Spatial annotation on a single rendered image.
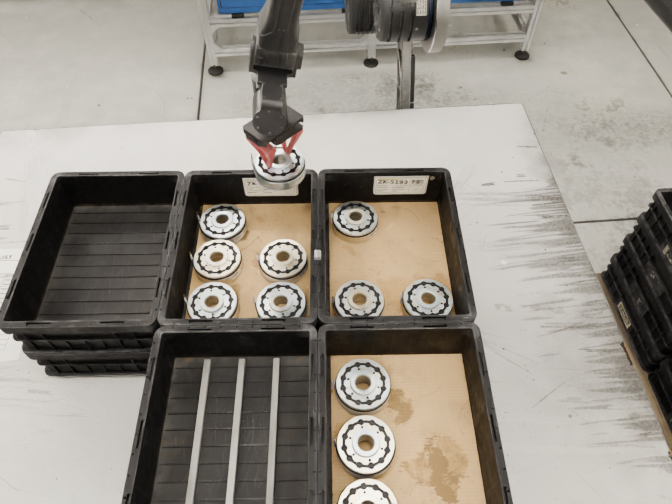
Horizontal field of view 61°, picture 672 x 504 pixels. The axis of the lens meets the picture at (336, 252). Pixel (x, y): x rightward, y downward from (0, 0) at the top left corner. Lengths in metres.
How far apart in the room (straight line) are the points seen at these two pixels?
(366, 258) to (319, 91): 1.86
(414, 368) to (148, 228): 0.69
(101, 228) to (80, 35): 2.40
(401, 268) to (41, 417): 0.82
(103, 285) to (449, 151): 1.00
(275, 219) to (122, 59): 2.24
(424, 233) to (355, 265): 0.18
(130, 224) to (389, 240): 0.60
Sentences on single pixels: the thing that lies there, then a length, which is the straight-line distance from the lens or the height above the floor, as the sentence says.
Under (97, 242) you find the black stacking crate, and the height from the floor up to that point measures 0.83.
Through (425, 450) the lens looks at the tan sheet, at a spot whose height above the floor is 0.83.
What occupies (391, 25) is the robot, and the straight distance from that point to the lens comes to 1.37.
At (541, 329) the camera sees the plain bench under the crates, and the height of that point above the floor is 0.70.
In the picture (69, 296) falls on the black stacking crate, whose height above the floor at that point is 0.83.
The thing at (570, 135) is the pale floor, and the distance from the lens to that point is 2.99.
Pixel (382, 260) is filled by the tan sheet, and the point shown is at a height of 0.83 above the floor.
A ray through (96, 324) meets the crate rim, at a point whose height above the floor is 0.93.
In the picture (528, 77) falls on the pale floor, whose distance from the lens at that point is 3.27.
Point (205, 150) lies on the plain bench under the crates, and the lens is 1.72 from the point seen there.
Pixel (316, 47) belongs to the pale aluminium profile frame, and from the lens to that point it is 3.10.
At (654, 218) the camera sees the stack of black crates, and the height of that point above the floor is 0.52.
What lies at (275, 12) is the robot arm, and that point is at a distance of 0.89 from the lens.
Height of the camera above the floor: 1.85
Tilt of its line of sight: 54 degrees down
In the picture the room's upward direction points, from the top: straight up
